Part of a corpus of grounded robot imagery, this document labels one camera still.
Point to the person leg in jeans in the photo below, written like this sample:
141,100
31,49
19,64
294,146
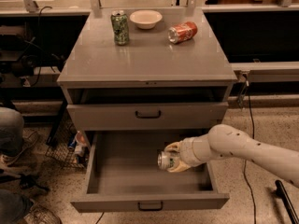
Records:
11,126

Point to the white bowl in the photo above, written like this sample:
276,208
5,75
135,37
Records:
145,19

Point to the white green 7up can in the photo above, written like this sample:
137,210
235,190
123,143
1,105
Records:
167,160

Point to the closed grey upper drawer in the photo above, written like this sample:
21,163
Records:
146,116

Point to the black pole on floor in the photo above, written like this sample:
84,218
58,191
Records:
283,195

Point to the blue can in basket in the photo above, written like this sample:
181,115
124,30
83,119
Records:
72,144

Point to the open grey lower drawer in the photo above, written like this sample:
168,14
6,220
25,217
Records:
123,175

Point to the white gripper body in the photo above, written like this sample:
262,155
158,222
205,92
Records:
187,152

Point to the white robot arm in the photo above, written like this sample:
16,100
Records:
224,141

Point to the grey drawer cabinet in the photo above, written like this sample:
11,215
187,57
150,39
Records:
149,69

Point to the black wire basket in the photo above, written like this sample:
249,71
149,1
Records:
60,148

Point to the white sneaker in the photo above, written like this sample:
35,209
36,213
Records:
10,153

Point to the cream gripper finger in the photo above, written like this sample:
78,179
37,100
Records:
173,147
180,168

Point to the orange soda can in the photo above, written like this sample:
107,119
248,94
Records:
182,32

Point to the green soda can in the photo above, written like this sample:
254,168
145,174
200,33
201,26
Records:
120,27

